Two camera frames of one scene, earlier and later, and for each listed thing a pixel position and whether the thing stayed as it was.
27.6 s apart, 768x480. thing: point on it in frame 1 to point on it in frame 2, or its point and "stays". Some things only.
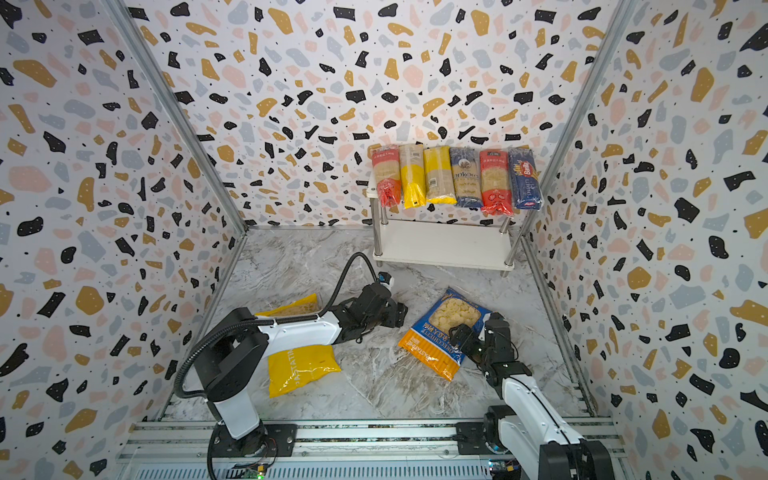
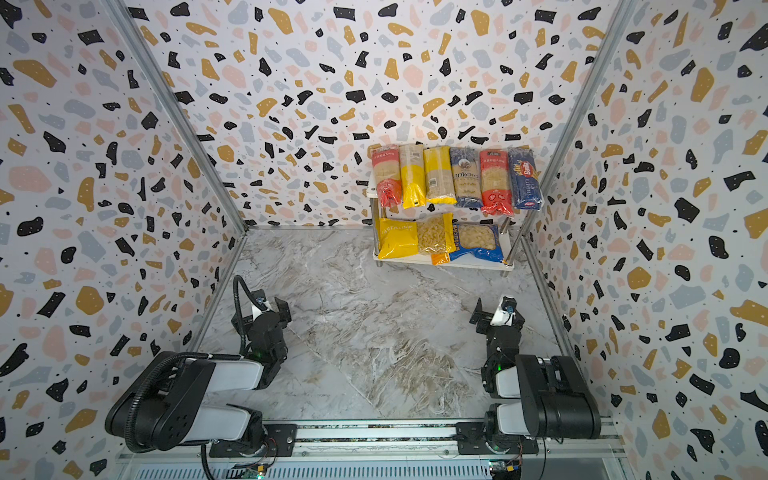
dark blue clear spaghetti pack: (466, 173) stays
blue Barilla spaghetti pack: (526, 185) stays
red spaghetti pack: (386, 160) stays
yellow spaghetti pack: (439, 175) stays
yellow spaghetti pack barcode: (412, 167) stays
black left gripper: (396, 314) to (280, 315)
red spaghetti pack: (496, 192) stays
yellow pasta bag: (290, 368) to (428, 235)
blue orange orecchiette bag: (428, 341) to (477, 240)
